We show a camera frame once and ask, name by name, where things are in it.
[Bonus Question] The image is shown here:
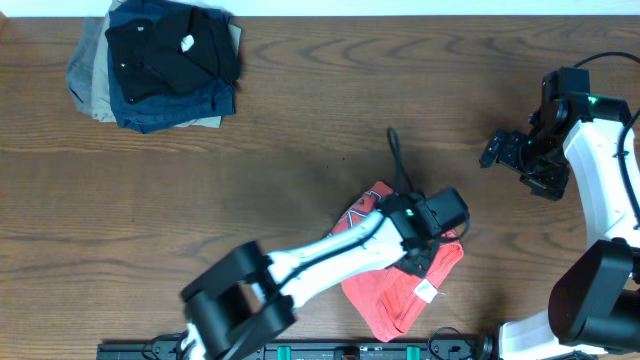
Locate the red t-shirt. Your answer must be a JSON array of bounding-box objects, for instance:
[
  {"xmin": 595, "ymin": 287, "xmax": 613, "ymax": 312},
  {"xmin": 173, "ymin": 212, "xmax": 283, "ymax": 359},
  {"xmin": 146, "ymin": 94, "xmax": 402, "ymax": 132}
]
[{"xmin": 327, "ymin": 180, "xmax": 465, "ymax": 344}]

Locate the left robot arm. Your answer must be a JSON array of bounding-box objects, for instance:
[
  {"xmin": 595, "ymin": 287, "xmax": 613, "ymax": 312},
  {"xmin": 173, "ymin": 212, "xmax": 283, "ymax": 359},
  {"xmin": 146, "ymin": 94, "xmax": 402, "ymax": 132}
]
[{"xmin": 181, "ymin": 188, "xmax": 470, "ymax": 359}]

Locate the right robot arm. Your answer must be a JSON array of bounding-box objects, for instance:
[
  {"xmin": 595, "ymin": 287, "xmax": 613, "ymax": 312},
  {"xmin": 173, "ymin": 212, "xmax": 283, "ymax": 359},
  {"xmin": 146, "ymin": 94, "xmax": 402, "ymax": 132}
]
[{"xmin": 479, "ymin": 66, "xmax": 639, "ymax": 359}]

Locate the navy blue folded garment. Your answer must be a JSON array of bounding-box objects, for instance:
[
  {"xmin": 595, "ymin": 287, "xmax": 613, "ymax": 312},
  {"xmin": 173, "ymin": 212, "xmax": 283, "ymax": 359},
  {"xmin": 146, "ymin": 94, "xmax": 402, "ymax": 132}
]
[{"xmin": 106, "ymin": 0, "xmax": 237, "ymax": 135}]

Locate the black folded shirt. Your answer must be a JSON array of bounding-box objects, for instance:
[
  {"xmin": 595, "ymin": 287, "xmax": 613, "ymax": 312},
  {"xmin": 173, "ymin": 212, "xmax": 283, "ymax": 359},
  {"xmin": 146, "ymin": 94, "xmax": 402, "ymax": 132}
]
[{"xmin": 106, "ymin": 1, "xmax": 240, "ymax": 104}]

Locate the beige folded garment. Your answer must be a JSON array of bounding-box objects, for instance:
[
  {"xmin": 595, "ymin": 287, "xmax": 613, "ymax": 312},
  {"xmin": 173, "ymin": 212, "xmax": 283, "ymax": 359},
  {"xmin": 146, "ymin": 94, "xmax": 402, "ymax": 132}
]
[{"xmin": 91, "ymin": 0, "xmax": 241, "ymax": 128}]

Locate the grey folded garment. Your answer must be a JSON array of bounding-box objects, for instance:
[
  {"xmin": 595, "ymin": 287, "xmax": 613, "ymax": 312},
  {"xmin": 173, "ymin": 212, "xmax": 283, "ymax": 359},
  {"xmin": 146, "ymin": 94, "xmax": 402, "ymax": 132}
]
[{"xmin": 65, "ymin": 18, "xmax": 103, "ymax": 115}]

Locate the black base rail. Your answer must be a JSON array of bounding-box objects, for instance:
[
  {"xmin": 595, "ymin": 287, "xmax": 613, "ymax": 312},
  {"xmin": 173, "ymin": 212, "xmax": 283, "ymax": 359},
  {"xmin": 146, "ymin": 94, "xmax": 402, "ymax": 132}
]
[{"xmin": 96, "ymin": 338, "xmax": 497, "ymax": 360}]

